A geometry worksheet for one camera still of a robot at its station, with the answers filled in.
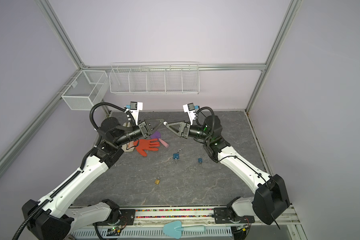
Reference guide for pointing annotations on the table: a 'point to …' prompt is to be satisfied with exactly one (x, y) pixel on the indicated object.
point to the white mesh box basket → (89, 88)
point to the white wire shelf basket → (178, 77)
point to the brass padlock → (157, 181)
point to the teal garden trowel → (174, 229)
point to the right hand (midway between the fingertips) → (166, 128)
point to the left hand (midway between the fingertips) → (164, 123)
